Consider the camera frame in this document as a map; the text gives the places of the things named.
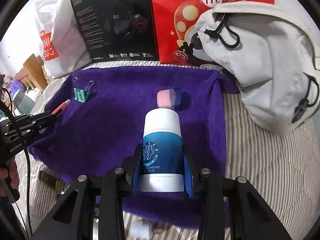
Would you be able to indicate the pink white highlighter pen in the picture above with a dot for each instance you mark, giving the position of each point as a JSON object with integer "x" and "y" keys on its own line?
{"x": 61, "y": 108}

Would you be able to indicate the wooden headboard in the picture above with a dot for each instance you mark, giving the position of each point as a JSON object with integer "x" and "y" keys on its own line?
{"x": 31, "y": 75}

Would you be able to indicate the blue white round bottle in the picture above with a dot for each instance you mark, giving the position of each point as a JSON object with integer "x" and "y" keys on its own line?
{"x": 162, "y": 158}

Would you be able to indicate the white USB charger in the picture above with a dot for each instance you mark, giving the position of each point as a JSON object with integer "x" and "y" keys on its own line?
{"x": 141, "y": 229}

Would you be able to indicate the teal binder clip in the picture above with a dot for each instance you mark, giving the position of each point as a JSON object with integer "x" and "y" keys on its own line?
{"x": 82, "y": 95}

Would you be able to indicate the grey Nike waist bag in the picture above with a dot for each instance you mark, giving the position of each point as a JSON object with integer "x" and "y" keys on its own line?
{"x": 272, "y": 56}

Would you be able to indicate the purple towel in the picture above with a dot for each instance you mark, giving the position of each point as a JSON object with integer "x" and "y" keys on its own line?
{"x": 94, "y": 137}

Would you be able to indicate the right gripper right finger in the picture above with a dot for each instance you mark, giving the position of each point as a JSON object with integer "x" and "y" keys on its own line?
{"x": 233, "y": 203}

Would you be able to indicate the purple plush item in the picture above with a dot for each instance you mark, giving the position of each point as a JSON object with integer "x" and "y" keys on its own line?
{"x": 16, "y": 85}

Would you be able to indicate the white Miniso plastic bag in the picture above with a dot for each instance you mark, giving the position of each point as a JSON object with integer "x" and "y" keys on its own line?
{"x": 62, "y": 46}

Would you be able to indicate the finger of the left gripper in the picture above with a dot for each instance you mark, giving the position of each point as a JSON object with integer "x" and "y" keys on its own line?
{"x": 42, "y": 119}
{"x": 33, "y": 126}

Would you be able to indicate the black headset box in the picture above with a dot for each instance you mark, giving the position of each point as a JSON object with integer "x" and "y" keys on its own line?
{"x": 117, "y": 30}

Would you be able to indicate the black gold lighter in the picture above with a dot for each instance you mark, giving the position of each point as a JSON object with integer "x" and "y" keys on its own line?
{"x": 55, "y": 183}

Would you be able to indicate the striped bed quilt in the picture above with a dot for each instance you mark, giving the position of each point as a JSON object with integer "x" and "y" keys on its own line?
{"x": 283, "y": 168}

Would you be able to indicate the pink blue small case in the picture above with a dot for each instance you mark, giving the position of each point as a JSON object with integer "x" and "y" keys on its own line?
{"x": 170, "y": 99}

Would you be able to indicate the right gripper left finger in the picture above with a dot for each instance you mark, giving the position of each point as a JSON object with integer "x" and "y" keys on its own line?
{"x": 72, "y": 217}

